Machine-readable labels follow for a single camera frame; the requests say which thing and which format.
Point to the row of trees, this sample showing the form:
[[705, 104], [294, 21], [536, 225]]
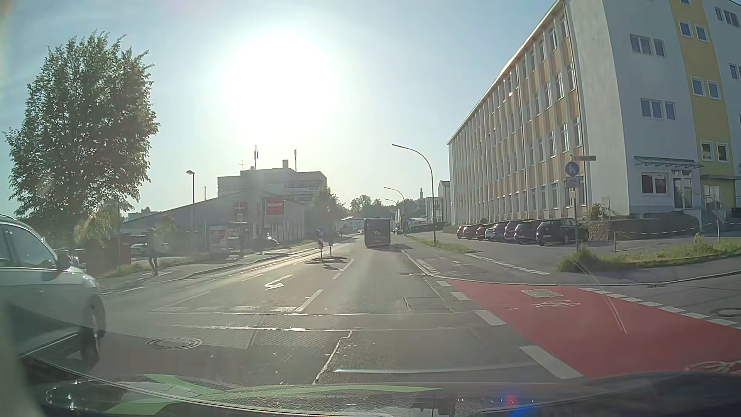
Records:
[[370, 207]]

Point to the dark bus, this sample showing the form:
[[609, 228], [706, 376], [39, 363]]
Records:
[[377, 231]]

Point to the curved street lamp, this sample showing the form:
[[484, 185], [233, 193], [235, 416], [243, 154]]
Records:
[[399, 202], [425, 174]]

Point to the traffic island with signs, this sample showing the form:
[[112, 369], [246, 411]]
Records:
[[324, 249]]

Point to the grass strip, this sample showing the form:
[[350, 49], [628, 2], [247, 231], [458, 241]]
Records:
[[443, 245]]

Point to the tall grey building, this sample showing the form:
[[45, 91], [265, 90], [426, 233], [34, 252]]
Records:
[[278, 182]]

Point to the dark parked car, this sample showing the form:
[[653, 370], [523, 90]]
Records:
[[263, 243]]

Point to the grey supermarket building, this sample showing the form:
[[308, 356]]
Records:
[[231, 223]]

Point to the row of parked cars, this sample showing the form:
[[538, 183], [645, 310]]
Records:
[[521, 231]]

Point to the grey pavement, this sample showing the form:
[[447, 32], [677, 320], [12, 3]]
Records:
[[521, 263], [202, 266]]

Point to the car's own bonnet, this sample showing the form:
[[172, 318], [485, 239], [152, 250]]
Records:
[[370, 397]]

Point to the round blue road sign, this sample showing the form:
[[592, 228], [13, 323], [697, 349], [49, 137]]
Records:
[[572, 174]]

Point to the person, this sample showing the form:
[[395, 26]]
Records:
[[153, 250]]

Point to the large white yellow building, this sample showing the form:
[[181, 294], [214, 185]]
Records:
[[625, 110]]

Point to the grass verge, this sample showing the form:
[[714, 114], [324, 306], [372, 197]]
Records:
[[654, 255]]

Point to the large leafy tree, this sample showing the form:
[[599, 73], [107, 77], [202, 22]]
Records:
[[81, 133]]

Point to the silver car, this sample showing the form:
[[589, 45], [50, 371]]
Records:
[[40, 289]]

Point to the straight lamp post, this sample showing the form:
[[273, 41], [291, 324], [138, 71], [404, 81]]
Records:
[[191, 197]]

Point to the low stone wall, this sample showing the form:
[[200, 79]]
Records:
[[642, 227]]

